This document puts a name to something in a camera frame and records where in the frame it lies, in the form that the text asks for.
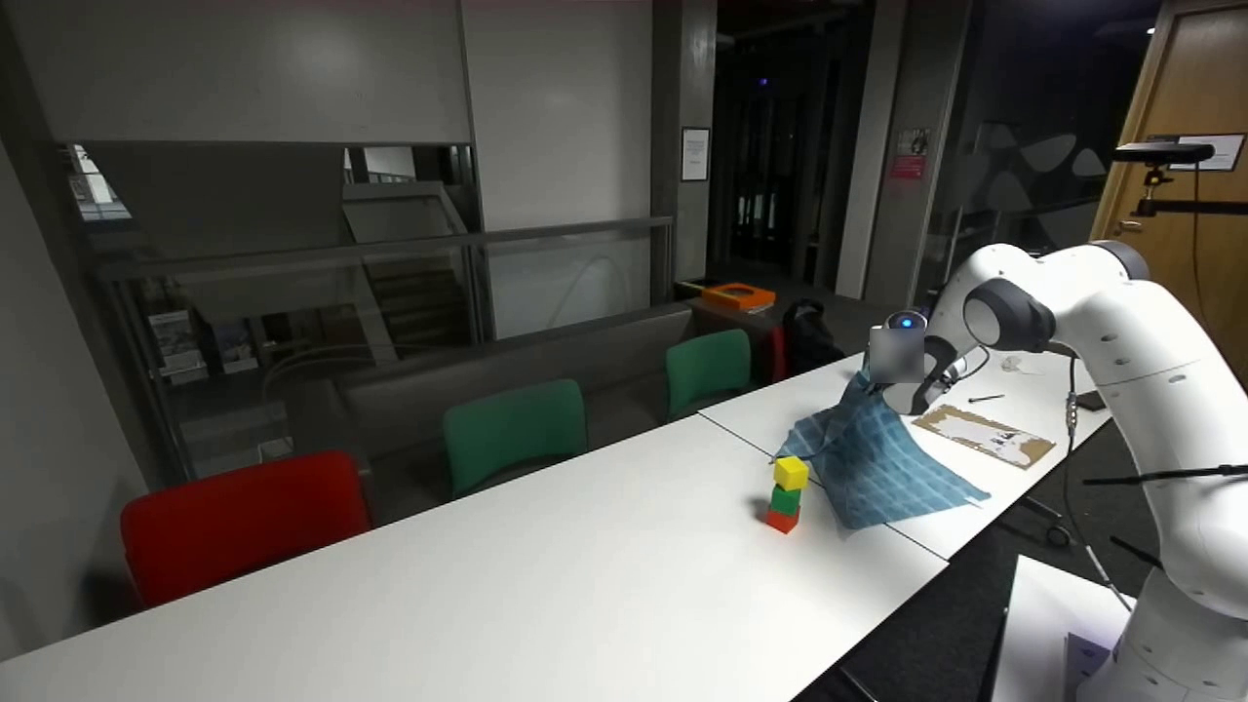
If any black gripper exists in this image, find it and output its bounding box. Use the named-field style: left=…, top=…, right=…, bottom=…
left=861, top=339, right=961, bottom=418

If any blue striped towel cloth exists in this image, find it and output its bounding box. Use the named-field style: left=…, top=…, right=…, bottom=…
left=777, top=369, right=995, bottom=535

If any yellow block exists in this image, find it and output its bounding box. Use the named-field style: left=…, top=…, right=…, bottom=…
left=768, top=453, right=817, bottom=496

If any orange box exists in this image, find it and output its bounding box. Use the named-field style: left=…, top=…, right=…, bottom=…
left=695, top=277, right=779, bottom=318

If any green chair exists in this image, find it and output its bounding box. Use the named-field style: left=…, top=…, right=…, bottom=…
left=441, top=375, right=592, bottom=498
left=665, top=326, right=756, bottom=421

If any black thin stand rod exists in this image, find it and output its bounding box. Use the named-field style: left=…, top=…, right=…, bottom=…
left=1082, top=459, right=1248, bottom=490

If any wooden door with white label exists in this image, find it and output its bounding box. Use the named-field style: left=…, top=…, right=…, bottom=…
left=1085, top=0, right=1248, bottom=383

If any glass interior window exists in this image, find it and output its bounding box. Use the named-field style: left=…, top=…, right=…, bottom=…
left=62, top=134, right=678, bottom=431

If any red chair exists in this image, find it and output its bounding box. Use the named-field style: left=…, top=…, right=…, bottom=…
left=116, top=447, right=376, bottom=607

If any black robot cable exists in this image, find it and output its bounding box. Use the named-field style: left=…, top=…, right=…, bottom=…
left=1061, top=347, right=1141, bottom=617

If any red wall sign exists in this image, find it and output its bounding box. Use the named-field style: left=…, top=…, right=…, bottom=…
left=890, top=127, right=934, bottom=188

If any white paper wall notice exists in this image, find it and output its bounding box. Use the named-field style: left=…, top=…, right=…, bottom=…
left=678, top=124, right=714, bottom=188

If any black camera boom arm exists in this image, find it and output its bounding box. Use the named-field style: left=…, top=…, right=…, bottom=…
left=1129, top=162, right=1248, bottom=221

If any black camera on boom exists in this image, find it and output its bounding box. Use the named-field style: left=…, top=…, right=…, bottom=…
left=1111, top=136, right=1220, bottom=169

